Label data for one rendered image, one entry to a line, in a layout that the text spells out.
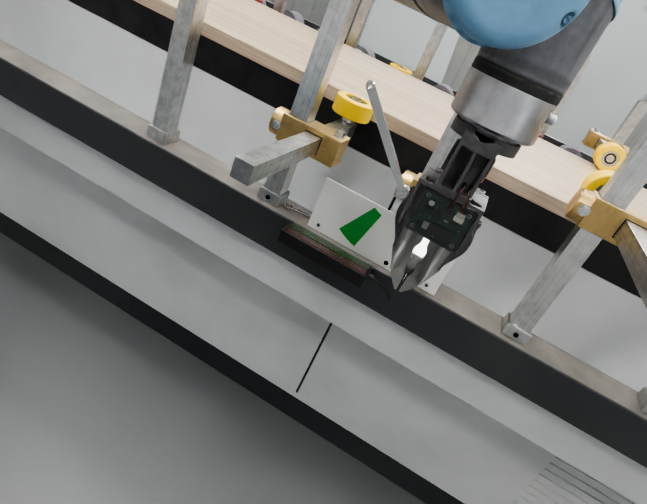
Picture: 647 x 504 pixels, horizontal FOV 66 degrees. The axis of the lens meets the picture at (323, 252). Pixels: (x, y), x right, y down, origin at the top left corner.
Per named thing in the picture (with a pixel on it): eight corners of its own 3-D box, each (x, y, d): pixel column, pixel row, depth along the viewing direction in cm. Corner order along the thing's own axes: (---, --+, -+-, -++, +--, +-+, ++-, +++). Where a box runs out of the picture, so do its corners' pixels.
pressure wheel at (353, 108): (360, 161, 102) (383, 109, 97) (327, 155, 98) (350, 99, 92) (343, 144, 108) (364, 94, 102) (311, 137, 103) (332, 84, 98)
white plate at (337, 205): (433, 296, 87) (461, 250, 82) (306, 225, 91) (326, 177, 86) (433, 295, 87) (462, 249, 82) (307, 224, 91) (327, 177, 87)
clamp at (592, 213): (651, 265, 72) (676, 236, 70) (564, 221, 74) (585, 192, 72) (643, 250, 77) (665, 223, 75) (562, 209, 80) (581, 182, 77)
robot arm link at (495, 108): (475, 65, 52) (560, 106, 51) (452, 109, 55) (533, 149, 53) (466, 65, 44) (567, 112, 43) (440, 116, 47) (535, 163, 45)
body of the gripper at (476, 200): (390, 226, 51) (447, 117, 46) (408, 206, 59) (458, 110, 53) (457, 262, 50) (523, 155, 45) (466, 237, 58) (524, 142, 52)
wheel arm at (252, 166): (246, 192, 65) (256, 164, 63) (225, 180, 66) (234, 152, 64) (350, 141, 103) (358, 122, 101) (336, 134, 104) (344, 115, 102)
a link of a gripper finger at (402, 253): (364, 291, 57) (400, 224, 53) (378, 273, 62) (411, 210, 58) (388, 305, 56) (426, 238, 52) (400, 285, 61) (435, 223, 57)
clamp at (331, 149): (329, 169, 85) (340, 142, 83) (263, 134, 87) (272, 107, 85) (341, 162, 90) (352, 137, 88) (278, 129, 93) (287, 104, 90)
